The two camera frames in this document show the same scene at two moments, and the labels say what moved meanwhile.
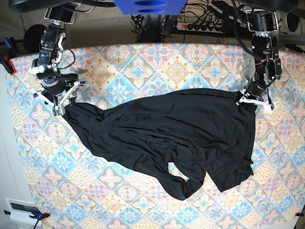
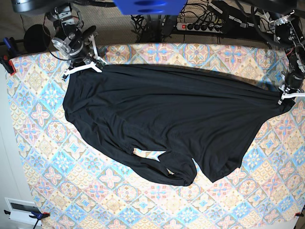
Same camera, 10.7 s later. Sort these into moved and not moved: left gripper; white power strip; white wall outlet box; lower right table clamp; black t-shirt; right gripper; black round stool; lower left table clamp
Moved: right gripper; black t-shirt; left gripper
Not moved: white power strip; lower right table clamp; white wall outlet box; black round stool; lower left table clamp
